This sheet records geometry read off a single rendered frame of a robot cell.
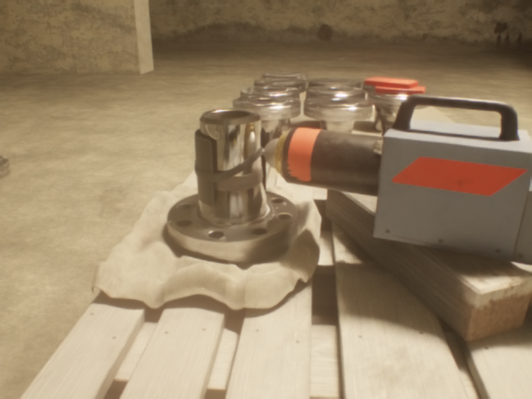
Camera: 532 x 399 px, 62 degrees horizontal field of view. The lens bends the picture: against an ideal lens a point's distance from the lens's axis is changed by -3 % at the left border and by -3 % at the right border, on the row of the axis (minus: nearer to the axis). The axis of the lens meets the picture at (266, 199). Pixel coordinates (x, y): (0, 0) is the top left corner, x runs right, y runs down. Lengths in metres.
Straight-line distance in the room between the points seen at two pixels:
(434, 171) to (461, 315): 0.21
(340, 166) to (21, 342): 0.67
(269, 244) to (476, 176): 0.36
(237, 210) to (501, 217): 0.44
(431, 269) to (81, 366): 0.51
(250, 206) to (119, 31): 4.15
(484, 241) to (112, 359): 0.55
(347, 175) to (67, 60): 4.59
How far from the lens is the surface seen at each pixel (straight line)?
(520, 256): 0.74
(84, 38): 5.05
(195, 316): 0.70
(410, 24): 10.01
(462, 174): 0.69
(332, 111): 1.63
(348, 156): 0.73
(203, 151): 0.81
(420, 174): 0.69
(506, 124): 0.73
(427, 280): 0.73
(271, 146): 0.80
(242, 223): 0.84
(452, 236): 0.72
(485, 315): 0.69
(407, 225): 0.72
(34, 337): 0.98
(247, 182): 0.82
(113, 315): 0.73
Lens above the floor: 0.56
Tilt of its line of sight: 23 degrees down
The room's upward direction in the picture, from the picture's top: straight up
